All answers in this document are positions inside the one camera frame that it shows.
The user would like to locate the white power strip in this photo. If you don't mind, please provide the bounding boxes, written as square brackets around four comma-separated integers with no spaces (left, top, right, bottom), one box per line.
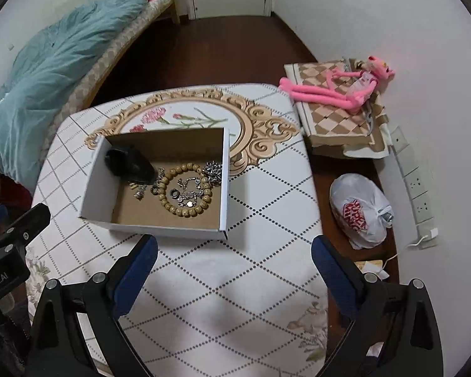
[390,126,439,249]

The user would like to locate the wooden bead bracelet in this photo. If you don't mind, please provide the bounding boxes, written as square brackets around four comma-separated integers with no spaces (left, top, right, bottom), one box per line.
[156,163,213,218]

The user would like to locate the white plastic bag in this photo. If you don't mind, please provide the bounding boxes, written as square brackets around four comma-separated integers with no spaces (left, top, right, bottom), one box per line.
[330,173,395,250]

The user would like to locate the silver charm chain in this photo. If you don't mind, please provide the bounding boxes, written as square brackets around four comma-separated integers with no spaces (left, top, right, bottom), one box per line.
[127,168,166,201]

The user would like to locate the thin silver chain bracelet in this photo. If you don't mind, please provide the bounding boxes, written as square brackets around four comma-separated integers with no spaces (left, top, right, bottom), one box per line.
[176,177,205,209]

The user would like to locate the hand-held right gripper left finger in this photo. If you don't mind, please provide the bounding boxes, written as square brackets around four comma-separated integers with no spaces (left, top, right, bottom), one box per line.
[29,234,159,377]

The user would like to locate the red bed base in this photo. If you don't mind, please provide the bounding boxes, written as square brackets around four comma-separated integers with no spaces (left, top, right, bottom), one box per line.
[0,173,34,209]

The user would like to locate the black fitness band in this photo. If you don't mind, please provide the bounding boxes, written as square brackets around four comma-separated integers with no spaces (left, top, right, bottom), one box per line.
[104,146,158,185]

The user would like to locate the blue duvet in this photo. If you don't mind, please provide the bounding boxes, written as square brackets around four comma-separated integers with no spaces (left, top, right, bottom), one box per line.
[0,0,177,183]

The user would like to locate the white cardboard box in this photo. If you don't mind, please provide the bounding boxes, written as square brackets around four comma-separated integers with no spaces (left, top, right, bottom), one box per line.
[79,128,230,241]

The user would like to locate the yellow box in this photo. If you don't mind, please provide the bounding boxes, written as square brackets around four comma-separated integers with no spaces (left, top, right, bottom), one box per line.
[355,260,389,279]

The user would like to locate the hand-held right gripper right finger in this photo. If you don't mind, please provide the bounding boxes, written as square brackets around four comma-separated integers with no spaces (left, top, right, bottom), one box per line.
[311,235,445,377]

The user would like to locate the pink plush toy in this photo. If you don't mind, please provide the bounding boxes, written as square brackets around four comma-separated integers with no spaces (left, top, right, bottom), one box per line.
[279,56,396,114]

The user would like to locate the chunky silver chain bracelet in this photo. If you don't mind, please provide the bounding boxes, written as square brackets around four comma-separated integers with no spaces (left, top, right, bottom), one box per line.
[202,160,223,185]

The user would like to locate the floral diamond-pattern tablecloth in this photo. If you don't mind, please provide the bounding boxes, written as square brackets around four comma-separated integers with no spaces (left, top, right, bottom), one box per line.
[25,83,330,377]

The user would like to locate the checkered folded blanket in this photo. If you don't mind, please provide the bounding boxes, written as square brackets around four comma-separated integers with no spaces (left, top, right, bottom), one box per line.
[284,59,391,160]

